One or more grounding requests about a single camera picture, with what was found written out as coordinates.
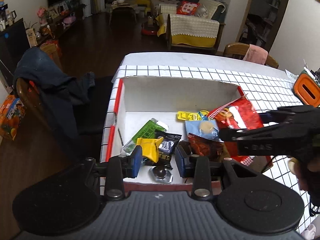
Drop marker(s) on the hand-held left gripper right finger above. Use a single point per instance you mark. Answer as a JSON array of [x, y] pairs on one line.
[[182, 162]]

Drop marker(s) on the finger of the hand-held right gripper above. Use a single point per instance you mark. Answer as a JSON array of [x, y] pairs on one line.
[[265, 118], [232, 135]]

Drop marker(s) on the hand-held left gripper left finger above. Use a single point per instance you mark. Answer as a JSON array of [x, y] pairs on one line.
[[135, 160]]

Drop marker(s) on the red snack packet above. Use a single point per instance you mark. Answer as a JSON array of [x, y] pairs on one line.
[[240, 115]]

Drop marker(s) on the black snack packet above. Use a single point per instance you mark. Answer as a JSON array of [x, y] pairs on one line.
[[167, 145]]

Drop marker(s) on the chocolate ball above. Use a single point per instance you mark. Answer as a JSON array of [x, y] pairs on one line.
[[160, 172]]

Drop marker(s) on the brown foil snack packet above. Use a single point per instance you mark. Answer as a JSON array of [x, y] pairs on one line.
[[205, 146]]

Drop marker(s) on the green foil snack packet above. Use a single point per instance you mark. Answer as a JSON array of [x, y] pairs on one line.
[[145, 132]]

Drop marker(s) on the light blue cookie packet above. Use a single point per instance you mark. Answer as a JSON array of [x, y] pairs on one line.
[[200, 127]]

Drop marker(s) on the yellow blue cartoon snack packet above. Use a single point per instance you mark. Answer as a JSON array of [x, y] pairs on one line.
[[187, 116]]

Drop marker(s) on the red and white cardboard box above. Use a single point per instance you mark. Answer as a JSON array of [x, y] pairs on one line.
[[175, 95]]

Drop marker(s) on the person's right hand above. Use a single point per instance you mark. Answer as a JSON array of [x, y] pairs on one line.
[[302, 177]]

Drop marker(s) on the dark brown snack packet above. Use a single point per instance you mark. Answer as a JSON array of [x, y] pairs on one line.
[[186, 146]]

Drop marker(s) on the orange tissue box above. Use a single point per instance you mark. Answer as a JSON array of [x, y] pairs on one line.
[[306, 90]]

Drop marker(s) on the pink towel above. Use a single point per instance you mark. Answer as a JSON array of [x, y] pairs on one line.
[[255, 53]]

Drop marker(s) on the wooden dining chair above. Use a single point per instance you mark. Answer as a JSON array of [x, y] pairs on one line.
[[235, 50]]

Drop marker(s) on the wooden sofa with cream cover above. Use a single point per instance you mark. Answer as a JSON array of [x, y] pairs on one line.
[[192, 27]]

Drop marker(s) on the dark blue jacket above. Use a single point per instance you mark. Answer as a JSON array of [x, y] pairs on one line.
[[50, 80]]

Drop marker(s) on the grey cushion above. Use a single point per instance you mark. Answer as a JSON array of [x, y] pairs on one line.
[[201, 12]]

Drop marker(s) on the wooden chair with black seat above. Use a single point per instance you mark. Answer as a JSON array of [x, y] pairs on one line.
[[25, 92]]

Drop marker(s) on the orange printed carton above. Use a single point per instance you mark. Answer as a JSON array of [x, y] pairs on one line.
[[11, 117]]

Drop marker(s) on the red toy car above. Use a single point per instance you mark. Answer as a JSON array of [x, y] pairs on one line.
[[149, 28]]

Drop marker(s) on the red printed cushion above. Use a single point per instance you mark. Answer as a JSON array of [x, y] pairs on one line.
[[187, 8]]

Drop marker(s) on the orange cartons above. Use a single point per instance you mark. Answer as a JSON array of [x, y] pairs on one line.
[[51, 51]]

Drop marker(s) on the coffee table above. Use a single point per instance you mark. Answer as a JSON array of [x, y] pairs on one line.
[[122, 8]]

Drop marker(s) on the dark television console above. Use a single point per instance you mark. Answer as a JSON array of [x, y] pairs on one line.
[[65, 21]]

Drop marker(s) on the black cabinet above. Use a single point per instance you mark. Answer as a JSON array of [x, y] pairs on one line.
[[15, 47]]

